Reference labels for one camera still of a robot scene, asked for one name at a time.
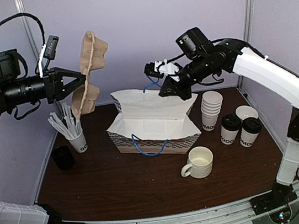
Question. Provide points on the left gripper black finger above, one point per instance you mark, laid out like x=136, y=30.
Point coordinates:
x=62, y=91
x=62, y=73

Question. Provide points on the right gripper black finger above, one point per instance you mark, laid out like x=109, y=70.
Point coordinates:
x=184, y=94
x=169, y=87

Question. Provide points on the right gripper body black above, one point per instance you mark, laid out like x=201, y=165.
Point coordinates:
x=189, y=86

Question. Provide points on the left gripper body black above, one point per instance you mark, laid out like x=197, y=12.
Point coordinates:
x=51, y=90

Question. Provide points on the brown cardboard cup carrier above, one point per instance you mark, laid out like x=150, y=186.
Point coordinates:
x=92, y=58

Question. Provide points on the blue checkered paper bag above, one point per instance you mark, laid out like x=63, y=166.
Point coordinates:
x=151, y=125

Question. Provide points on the black coffee cup lid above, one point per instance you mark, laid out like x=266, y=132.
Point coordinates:
x=252, y=125

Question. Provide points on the white paper coffee cup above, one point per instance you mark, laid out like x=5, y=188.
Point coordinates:
x=247, y=139

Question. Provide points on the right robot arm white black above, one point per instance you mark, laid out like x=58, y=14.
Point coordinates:
x=208, y=57

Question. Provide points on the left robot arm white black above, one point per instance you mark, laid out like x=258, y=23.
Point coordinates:
x=15, y=90

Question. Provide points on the stack of white paper cups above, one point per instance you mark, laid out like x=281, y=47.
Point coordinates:
x=211, y=104

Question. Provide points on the white cup holding straws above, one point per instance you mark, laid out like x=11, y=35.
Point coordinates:
x=79, y=143

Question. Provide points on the small white ceramic bowl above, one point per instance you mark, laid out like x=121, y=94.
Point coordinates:
x=243, y=112

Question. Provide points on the stack of black lids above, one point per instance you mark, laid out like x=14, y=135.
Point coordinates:
x=63, y=158

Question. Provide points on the white ceramic mug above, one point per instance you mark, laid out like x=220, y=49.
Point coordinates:
x=199, y=163

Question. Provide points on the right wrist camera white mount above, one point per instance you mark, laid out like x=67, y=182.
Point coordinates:
x=160, y=69

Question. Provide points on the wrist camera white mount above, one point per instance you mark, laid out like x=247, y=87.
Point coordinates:
x=48, y=51
x=160, y=69

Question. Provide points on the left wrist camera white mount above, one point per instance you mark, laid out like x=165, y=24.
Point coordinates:
x=48, y=51

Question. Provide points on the left aluminium frame post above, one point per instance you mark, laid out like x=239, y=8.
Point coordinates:
x=28, y=32

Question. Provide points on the aluminium frame post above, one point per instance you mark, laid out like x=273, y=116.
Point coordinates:
x=249, y=7
x=28, y=32

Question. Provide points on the right aluminium frame post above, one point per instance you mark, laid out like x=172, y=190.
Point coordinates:
x=249, y=7

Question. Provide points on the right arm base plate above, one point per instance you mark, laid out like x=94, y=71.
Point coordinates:
x=272, y=200

